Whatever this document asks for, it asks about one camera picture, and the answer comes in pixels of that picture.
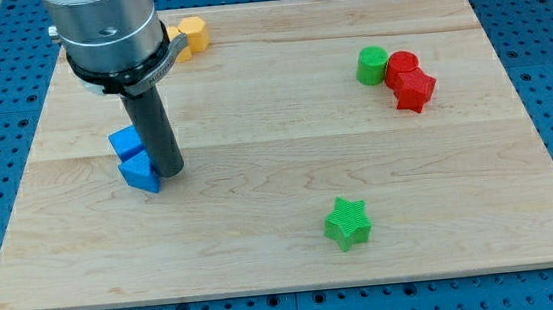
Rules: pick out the green star block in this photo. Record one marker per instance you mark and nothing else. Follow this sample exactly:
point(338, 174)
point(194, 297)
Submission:
point(347, 224)

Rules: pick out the yellow hexagon block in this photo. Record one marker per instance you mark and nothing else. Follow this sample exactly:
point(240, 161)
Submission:
point(195, 28)

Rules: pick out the green cylinder block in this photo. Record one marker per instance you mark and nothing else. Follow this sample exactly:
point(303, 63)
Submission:
point(372, 63)

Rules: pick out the red star block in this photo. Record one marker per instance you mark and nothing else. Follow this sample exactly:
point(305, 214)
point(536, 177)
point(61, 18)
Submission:
point(414, 89)

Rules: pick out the wooden board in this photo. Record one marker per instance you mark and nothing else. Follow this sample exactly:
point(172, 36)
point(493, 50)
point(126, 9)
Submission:
point(273, 126)

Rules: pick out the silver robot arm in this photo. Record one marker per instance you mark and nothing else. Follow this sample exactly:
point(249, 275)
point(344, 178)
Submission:
point(119, 46)

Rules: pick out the blue triangle block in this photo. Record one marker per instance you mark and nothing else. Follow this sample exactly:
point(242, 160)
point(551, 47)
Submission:
point(138, 172)

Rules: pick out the yellow block behind arm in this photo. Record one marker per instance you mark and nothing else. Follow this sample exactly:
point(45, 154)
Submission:
point(179, 42)

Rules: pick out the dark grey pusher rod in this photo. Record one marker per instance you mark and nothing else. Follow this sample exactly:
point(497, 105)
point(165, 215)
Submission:
point(147, 114)

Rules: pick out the blue cube block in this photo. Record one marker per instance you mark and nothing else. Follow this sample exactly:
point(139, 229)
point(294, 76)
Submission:
point(126, 143)

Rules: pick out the red cylinder block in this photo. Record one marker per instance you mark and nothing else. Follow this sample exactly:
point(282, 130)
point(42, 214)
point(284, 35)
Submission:
point(399, 62)

